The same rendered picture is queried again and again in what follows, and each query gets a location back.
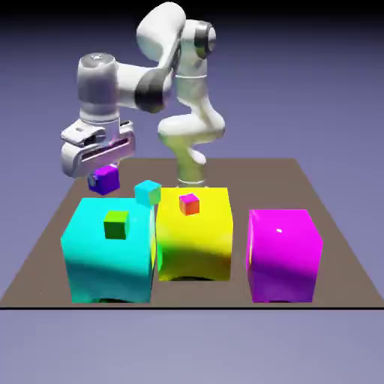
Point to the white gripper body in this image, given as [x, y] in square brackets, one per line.
[99, 154]

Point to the small purple cube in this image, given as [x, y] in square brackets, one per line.
[105, 181]

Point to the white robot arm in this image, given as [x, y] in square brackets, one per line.
[99, 87]

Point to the small cyan cube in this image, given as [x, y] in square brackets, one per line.
[147, 192]

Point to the small green cube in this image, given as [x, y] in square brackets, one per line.
[116, 225]

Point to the small orange cube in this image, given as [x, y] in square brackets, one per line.
[189, 204]

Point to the large cyan box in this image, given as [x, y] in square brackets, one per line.
[109, 255]

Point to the large yellow box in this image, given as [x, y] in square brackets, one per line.
[195, 237]

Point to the large magenta box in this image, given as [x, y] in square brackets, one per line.
[283, 258]

